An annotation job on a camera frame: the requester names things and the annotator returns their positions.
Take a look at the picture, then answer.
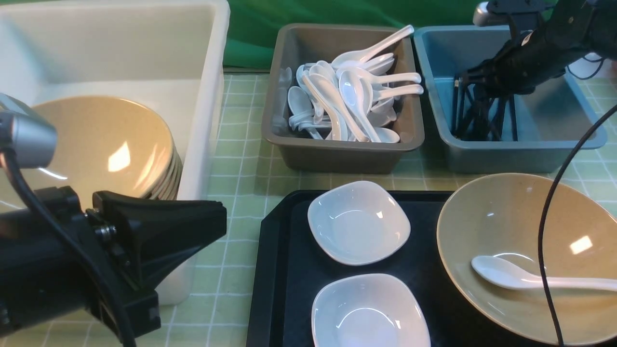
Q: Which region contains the black plastic serving tray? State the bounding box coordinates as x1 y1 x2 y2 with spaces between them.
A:
245 190 541 347

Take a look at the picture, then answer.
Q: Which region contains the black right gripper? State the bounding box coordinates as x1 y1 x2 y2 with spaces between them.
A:
456 0 617 99

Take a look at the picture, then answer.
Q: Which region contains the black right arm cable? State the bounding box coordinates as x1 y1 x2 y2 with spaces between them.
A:
537 104 617 347

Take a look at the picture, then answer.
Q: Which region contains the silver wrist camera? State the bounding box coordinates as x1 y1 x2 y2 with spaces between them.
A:
0 93 58 169

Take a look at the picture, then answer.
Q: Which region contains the beige noodle bowl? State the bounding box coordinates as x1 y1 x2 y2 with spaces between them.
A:
436 173 617 347

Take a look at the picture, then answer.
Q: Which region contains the stack of beige bowls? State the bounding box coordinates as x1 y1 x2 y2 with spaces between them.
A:
21 96 175 209

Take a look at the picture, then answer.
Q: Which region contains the brown plastic spoon bin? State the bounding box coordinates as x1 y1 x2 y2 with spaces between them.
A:
261 23 425 175

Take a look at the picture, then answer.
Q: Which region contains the green checkered tablecloth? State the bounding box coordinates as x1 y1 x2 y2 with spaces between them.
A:
0 72 617 347

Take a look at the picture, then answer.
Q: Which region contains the large white plastic tub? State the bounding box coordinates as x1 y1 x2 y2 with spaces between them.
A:
0 0 231 306

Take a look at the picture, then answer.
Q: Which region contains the white ceramic soup spoon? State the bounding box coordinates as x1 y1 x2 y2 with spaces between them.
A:
471 255 617 292

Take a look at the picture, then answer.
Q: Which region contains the blue plastic chopstick bin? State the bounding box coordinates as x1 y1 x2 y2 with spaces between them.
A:
414 26 599 174

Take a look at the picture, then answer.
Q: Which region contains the green backdrop curtain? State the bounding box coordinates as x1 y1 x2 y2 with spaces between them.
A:
223 0 478 69

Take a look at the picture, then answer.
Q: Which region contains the white spoon on top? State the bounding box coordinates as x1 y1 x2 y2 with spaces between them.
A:
331 25 415 69

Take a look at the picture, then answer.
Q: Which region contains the pile of white spoons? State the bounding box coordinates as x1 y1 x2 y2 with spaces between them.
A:
287 53 424 144

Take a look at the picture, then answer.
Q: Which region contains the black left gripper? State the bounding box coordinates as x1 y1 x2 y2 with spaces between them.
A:
0 186 227 337

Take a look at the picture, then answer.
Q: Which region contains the white square dish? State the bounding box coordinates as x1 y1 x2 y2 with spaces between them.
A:
311 274 431 347
307 181 411 266

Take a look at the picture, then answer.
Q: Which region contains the bundle of black chopsticks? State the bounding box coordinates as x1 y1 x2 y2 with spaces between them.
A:
450 75 519 141

